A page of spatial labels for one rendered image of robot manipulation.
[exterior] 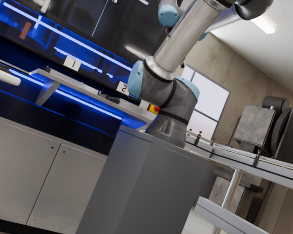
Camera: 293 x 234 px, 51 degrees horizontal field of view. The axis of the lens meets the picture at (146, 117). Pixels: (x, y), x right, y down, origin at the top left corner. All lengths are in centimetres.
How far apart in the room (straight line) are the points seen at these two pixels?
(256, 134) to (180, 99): 449
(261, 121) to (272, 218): 255
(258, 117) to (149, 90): 464
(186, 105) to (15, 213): 119
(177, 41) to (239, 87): 548
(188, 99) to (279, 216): 630
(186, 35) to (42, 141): 112
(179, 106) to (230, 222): 123
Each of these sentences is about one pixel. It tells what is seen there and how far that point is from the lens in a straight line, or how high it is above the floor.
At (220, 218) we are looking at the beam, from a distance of 221.
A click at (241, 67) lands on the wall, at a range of 641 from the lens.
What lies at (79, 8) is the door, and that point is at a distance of 187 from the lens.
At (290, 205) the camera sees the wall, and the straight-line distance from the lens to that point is 717.
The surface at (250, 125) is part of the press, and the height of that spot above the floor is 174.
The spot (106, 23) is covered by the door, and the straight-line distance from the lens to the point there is 189.
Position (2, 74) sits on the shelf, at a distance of 124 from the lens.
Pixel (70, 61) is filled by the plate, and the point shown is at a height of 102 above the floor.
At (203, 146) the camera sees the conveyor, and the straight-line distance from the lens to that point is 235.
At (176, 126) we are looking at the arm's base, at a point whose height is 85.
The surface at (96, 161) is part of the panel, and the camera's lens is 188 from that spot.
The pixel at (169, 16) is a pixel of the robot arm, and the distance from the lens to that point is 122.
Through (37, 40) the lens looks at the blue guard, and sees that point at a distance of 179.
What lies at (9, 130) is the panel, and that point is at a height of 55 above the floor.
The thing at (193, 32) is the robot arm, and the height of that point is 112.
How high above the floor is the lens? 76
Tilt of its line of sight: 5 degrees up
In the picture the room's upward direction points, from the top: 22 degrees clockwise
